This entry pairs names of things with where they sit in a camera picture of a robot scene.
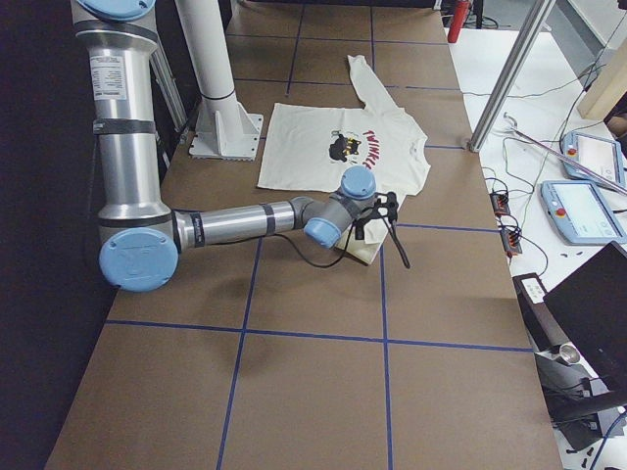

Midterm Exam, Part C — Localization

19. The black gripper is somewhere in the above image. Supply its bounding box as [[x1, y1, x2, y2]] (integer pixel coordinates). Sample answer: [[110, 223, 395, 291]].
[[354, 191, 399, 240]]

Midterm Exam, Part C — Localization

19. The cream long-sleeve printed shirt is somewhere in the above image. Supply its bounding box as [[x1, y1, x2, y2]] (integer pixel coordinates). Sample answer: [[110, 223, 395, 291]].
[[257, 54, 432, 266]]

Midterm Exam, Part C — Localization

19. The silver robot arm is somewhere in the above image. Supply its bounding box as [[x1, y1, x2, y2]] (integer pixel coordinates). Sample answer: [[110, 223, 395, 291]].
[[72, 1, 398, 292]]

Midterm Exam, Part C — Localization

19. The orange black connector block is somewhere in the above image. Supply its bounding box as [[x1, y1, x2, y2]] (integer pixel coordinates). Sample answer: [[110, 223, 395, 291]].
[[490, 192, 511, 217]]

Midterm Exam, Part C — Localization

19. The metal rod with white hook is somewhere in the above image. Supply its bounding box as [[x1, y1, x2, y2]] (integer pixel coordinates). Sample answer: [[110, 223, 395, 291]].
[[503, 113, 627, 197]]

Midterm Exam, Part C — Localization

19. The near blue teach pendant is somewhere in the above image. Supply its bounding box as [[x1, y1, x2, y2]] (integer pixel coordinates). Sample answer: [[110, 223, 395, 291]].
[[540, 180, 626, 245]]

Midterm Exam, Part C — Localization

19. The blue teach pendant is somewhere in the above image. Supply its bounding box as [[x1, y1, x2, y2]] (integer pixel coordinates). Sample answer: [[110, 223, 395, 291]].
[[540, 180, 626, 245], [561, 131, 626, 187]]

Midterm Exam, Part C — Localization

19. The black box with label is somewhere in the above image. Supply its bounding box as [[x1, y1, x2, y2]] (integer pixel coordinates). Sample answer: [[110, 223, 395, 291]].
[[512, 273, 569, 353]]

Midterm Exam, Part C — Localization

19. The red cylinder bottle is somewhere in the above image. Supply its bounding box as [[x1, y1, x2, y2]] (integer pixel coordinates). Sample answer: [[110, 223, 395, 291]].
[[447, 0, 469, 44]]

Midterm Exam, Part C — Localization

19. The far blue teach pendant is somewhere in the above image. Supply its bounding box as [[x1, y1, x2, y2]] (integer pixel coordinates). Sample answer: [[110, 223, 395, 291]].
[[561, 131, 626, 187]]

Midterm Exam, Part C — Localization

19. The black monitor screen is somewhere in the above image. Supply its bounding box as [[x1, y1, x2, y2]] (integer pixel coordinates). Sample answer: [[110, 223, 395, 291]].
[[544, 242, 626, 390]]

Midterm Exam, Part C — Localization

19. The silver metal cup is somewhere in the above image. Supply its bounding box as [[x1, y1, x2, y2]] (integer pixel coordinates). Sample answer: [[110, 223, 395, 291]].
[[556, 344, 581, 366]]

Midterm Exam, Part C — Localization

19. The wooden board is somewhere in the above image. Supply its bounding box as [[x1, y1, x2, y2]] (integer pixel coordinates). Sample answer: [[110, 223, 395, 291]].
[[577, 40, 627, 120]]

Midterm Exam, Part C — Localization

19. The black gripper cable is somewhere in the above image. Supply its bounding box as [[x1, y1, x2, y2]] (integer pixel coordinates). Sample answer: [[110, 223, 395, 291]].
[[266, 214, 411, 269]]

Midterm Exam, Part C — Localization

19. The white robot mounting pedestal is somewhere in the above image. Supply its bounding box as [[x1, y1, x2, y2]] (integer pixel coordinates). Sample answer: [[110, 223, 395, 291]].
[[176, 0, 264, 161]]

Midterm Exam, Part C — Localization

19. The aluminium frame post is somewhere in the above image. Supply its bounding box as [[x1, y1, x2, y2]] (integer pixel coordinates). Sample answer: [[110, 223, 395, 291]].
[[468, 0, 555, 153]]

